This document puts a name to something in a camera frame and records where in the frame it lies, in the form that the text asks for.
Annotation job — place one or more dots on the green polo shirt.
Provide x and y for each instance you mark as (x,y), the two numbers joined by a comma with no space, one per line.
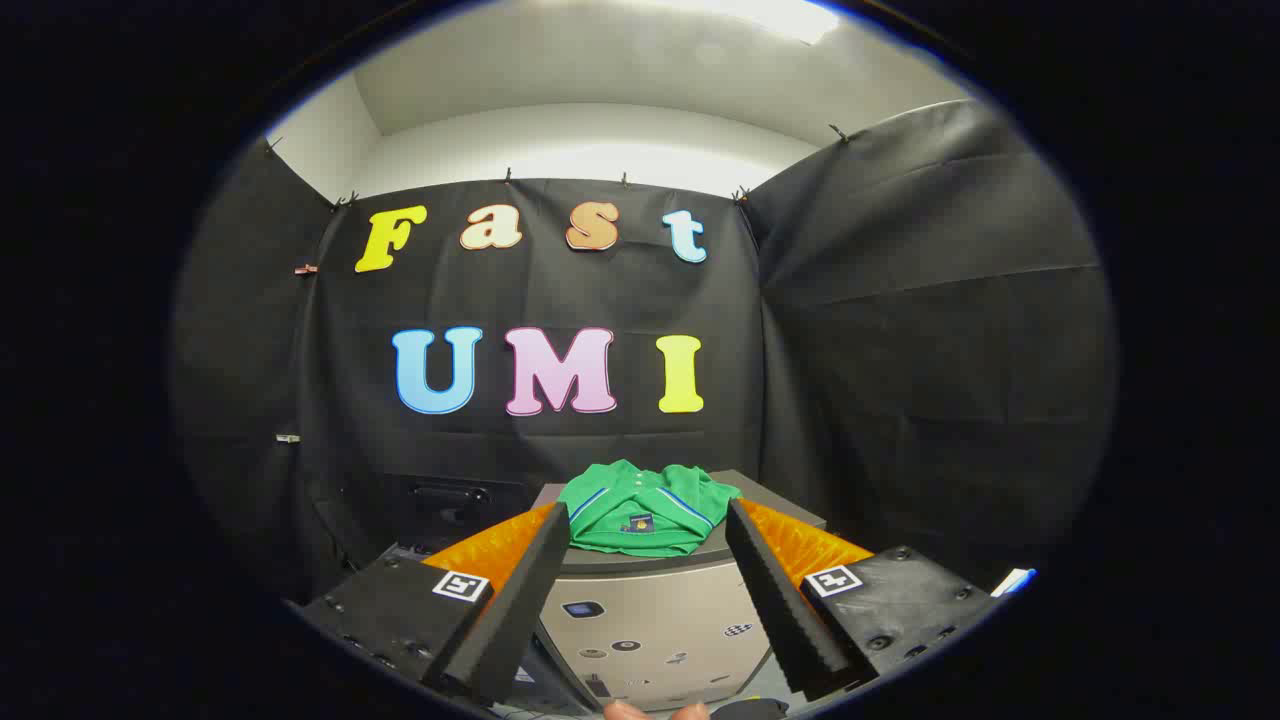
(640,500)

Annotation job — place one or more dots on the black backdrop cloth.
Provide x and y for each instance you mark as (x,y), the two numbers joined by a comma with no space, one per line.
(540,290)

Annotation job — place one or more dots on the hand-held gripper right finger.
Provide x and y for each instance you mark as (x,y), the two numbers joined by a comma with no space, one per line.
(775,600)

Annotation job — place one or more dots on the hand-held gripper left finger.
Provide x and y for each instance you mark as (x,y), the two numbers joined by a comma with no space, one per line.
(520,600)

